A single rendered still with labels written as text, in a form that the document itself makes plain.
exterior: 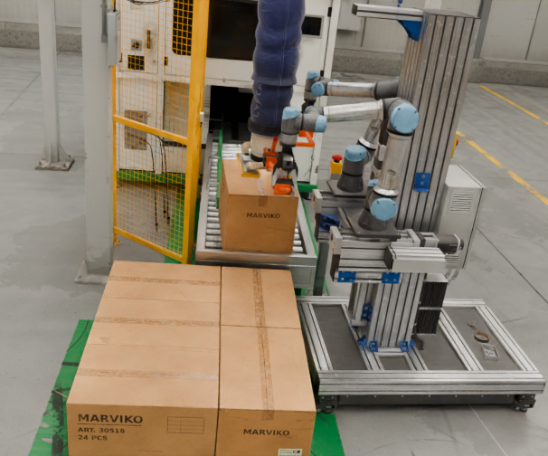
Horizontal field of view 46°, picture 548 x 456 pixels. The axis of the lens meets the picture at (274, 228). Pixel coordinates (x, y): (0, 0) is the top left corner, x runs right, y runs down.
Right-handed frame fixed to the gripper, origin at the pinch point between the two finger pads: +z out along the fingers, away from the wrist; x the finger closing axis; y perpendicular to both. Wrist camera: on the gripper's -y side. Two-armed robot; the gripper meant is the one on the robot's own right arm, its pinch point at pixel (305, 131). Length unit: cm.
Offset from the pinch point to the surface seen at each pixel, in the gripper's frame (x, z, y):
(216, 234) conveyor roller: -47, 73, -7
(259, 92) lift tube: -34, -29, 36
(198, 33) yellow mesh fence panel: -63, -43, -45
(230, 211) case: -43, 40, 28
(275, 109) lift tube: -25, -23, 40
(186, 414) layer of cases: -66, 74, 156
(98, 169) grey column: -123, 47, -43
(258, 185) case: -26.3, 30.2, 13.7
